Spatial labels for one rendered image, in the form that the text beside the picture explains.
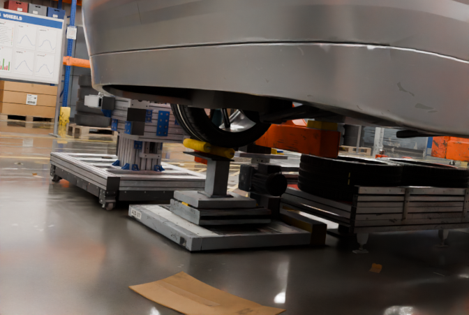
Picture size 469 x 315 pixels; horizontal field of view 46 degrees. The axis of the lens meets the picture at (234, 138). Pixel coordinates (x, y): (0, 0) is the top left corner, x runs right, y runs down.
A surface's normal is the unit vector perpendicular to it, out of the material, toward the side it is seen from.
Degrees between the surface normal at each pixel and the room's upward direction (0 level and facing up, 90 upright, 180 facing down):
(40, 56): 90
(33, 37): 90
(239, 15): 109
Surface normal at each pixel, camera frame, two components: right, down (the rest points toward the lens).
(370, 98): -0.35, 0.10
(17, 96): 0.59, 0.10
